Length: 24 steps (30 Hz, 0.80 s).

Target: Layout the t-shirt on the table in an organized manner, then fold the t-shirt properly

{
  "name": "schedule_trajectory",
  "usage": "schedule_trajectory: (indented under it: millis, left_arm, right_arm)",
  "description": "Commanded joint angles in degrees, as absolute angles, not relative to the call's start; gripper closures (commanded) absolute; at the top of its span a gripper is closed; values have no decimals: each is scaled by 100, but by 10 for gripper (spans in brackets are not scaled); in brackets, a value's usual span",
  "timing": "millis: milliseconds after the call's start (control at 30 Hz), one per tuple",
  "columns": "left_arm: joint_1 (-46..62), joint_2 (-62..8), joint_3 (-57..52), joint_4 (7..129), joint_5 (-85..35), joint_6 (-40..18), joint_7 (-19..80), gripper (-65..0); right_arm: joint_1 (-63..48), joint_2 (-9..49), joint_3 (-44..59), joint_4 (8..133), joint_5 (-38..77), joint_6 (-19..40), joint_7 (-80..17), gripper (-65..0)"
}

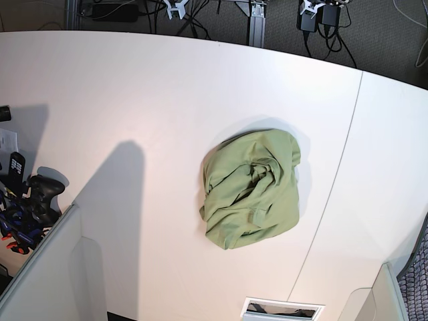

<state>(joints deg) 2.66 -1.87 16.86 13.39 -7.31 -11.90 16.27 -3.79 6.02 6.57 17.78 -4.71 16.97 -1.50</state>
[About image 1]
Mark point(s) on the green t-shirt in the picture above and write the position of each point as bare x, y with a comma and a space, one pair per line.
251, 189

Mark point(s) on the black power adapter left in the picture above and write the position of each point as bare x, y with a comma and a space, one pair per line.
306, 20

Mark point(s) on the black power adapter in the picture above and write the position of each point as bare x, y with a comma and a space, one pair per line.
330, 15
306, 20

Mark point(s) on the black game controller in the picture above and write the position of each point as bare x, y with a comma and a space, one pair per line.
42, 191

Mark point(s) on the black power adapter right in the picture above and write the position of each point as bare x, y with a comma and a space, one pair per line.
330, 15

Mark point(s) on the grey partition panel left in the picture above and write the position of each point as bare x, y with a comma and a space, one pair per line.
63, 279

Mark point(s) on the grey partition panel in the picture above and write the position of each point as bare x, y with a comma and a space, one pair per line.
383, 301
63, 279

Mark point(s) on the black remote control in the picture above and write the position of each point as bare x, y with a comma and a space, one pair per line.
15, 174

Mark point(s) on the blue orange clamp tools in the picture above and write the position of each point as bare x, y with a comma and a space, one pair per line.
19, 224

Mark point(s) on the white paper sheet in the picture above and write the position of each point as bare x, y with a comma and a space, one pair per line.
8, 141

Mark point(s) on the grey partition panel right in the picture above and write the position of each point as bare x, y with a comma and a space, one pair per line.
383, 301

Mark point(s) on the aluminium frame post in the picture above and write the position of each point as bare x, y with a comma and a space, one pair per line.
256, 13

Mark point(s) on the white cable grommet tray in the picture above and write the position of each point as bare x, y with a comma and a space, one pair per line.
264, 309

